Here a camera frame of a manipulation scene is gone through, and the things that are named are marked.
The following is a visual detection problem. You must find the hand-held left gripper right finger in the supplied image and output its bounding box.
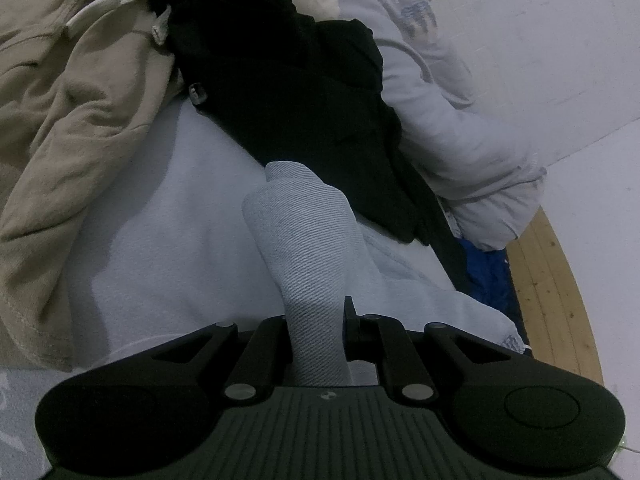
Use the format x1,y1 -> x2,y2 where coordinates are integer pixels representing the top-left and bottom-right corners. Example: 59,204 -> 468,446
342,295 -> 507,405

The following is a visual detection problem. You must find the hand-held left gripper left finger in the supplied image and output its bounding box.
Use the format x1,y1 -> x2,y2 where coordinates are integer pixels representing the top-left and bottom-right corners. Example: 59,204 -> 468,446
148,315 -> 294,405

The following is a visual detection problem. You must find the blue cloth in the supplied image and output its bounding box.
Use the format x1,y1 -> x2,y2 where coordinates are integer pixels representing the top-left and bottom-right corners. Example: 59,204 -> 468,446
457,238 -> 527,347

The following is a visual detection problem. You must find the light blue printed garment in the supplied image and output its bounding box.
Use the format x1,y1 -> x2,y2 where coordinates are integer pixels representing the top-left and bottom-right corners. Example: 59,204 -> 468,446
250,0 -> 549,254

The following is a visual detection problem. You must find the black garment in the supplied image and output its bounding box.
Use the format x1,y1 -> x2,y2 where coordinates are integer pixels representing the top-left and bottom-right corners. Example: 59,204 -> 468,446
144,0 -> 470,293

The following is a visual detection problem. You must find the grey patterned blanket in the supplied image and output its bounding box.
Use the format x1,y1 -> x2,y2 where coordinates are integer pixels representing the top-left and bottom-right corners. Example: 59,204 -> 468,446
0,364 -> 77,466

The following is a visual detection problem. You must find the beige garment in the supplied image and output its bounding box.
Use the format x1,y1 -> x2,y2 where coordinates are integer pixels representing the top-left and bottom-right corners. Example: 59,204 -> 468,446
0,0 -> 187,373

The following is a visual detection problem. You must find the wooden bed frame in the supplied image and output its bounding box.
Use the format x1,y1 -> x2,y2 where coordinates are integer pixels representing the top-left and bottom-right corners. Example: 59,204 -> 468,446
504,204 -> 605,387

